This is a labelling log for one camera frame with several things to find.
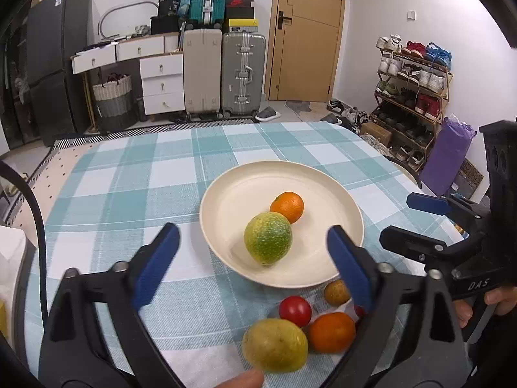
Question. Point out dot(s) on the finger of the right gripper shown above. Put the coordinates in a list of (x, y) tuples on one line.
[(429, 204), (409, 244)]

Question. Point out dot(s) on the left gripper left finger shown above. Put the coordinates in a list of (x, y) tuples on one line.
[(74, 352)]

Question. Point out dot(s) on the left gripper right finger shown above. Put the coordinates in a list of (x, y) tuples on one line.
[(431, 352)]

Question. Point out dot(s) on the red tomato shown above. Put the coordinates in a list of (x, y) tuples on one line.
[(359, 311), (297, 310)]

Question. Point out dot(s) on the orange mandarin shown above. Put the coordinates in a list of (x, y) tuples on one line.
[(288, 204), (332, 333)]

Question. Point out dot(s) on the brown longan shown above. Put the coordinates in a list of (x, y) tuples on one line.
[(336, 293)]

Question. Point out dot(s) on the yellow-green guava fruit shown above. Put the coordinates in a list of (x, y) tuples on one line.
[(275, 345)]

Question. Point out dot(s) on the green guava fruit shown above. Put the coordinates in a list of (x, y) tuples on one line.
[(268, 238)]

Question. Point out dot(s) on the person's right hand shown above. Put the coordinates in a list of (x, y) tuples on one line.
[(504, 298)]

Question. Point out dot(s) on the person's left hand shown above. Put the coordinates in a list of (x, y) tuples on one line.
[(250, 379)]

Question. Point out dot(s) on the purple bag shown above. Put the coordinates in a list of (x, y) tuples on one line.
[(448, 154)]

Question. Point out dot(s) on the wooden shoe rack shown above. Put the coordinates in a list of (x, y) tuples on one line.
[(412, 94)]

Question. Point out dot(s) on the teal plaid tablecloth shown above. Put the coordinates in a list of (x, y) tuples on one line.
[(109, 199)]

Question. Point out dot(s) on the cream round plate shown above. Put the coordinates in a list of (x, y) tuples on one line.
[(241, 193)]

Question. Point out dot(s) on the wooden door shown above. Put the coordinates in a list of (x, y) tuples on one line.
[(304, 44)]

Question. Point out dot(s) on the woven laundry basket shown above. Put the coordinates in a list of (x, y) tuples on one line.
[(114, 103)]

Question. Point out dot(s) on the silver suitcase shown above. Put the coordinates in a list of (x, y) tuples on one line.
[(243, 63)]

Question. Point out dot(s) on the yellow black box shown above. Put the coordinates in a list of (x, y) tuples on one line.
[(249, 25)]

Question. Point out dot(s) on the beige suitcase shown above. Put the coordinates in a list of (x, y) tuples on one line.
[(202, 50)]

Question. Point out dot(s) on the white drawer desk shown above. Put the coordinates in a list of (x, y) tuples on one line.
[(155, 63)]

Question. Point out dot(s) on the black refrigerator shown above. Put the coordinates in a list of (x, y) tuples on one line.
[(43, 99)]

